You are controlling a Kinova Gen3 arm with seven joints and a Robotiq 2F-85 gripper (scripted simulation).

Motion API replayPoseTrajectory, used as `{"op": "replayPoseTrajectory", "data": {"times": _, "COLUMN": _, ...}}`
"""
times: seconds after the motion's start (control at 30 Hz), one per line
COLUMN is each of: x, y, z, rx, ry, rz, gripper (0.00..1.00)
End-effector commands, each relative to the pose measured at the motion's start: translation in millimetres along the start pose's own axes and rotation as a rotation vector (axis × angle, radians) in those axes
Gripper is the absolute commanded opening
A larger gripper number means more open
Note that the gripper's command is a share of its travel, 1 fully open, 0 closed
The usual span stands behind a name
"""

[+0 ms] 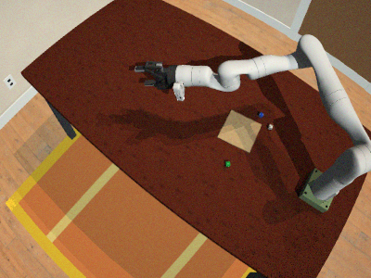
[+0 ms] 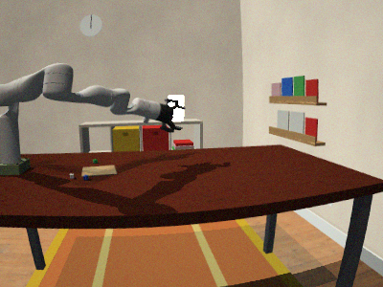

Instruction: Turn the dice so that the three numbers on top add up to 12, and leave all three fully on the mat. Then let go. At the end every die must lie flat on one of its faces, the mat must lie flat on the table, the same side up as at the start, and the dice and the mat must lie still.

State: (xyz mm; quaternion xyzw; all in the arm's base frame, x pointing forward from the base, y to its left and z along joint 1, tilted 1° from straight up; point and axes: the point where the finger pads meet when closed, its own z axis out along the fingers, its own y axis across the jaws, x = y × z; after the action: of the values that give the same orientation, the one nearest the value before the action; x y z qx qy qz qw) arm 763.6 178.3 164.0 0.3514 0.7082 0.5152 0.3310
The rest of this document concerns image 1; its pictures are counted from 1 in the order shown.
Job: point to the tan square mat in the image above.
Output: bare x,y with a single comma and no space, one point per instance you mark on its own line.
239,131

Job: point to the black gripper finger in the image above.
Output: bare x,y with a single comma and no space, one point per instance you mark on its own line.
150,69
157,84

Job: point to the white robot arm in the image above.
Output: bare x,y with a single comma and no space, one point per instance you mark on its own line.
354,161

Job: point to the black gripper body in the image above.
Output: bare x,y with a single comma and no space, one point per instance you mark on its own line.
170,71

